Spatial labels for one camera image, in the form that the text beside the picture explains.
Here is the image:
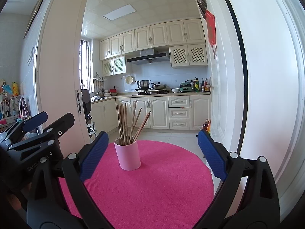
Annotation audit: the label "pink round table mat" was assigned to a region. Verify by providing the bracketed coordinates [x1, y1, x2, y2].
[58, 140, 215, 229]

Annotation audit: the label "pink cup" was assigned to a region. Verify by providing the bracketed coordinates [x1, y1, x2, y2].
[114, 137, 141, 171]

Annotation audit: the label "white door with lock plate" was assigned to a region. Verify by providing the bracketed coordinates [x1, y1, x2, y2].
[36, 0, 96, 146]

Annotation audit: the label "row of books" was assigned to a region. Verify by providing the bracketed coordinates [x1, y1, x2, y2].
[0, 98, 21, 118]

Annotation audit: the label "steel stockpot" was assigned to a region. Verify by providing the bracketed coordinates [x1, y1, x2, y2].
[135, 79, 151, 90]

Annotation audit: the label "black door handle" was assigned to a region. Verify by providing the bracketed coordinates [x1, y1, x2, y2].
[81, 89, 93, 124]

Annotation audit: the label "cream lower kitchen cabinets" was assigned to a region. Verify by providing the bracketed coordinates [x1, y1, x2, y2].
[91, 94, 212, 134]

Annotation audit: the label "group of condiment bottles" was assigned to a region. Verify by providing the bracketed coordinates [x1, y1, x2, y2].
[193, 76, 212, 93]

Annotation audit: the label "white step stool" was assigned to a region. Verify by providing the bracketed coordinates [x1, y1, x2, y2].
[87, 122, 97, 141]

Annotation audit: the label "bundle of wooden chopsticks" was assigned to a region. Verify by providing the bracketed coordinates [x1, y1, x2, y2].
[116, 101, 151, 146]

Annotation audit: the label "dark framed wall picture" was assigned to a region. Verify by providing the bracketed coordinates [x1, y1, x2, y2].
[23, 0, 53, 40]

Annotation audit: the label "wide lattice door cabinet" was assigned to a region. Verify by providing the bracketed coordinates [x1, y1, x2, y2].
[169, 44, 208, 68]

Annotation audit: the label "white ceiling light panel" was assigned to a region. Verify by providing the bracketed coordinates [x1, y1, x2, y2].
[102, 3, 137, 21]

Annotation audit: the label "dark round wall hanging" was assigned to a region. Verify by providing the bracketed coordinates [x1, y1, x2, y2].
[193, 0, 207, 21]

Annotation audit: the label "kitchen window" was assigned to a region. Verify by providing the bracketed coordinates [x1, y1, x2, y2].
[80, 38, 94, 92]

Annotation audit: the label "black range hood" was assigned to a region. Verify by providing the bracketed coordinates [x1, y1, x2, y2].
[126, 48, 171, 65]

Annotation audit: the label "small lattice door cabinet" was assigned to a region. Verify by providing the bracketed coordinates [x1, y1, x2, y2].
[102, 55, 126, 77]

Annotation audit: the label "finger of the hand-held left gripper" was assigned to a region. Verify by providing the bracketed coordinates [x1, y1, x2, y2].
[7, 113, 75, 165]
[0, 111, 48, 148]

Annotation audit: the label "cream kitchen drawer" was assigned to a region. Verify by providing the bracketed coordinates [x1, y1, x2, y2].
[168, 107, 190, 119]
[169, 119, 190, 130]
[168, 96, 190, 108]

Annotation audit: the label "row of cream wall cabinets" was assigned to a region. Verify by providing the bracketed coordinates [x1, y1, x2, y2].
[99, 18, 206, 61]

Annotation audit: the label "green electric cooker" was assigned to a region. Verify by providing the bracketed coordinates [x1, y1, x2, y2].
[179, 82, 194, 93]

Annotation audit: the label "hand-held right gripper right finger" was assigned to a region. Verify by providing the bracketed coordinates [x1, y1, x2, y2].
[195, 129, 281, 229]

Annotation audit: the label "red wall hanging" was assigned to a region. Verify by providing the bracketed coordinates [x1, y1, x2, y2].
[205, 10, 217, 48]

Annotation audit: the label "white door with black edge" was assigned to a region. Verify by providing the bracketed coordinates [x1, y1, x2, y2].
[194, 0, 249, 191]

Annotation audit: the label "colourful toy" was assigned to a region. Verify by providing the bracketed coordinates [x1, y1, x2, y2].
[0, 79, 12, 96]

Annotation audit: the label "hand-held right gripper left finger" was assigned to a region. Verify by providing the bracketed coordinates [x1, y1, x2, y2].
[26, 131, 112, 229]

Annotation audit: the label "gas stove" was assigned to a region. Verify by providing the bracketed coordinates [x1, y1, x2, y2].
[132, 89, 172, 96]

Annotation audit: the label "hanging utensil rack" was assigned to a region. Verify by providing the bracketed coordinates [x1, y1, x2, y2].
[93, 72, 107, 93]

